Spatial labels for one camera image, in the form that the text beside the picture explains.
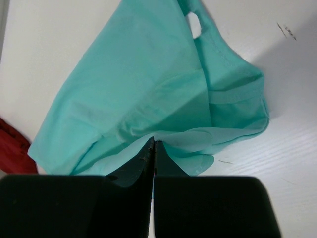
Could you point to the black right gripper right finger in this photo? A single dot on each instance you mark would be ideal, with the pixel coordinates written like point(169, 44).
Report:
point(209, 206)

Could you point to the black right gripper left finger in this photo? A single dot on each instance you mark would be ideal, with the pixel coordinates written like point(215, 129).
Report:
point(114, 206)

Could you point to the teal t shirt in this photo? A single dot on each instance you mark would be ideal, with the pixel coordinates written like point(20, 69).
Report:
point(158, 69)

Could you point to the red folded t shirt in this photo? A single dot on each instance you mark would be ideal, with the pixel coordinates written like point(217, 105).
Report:
point(13, 151)

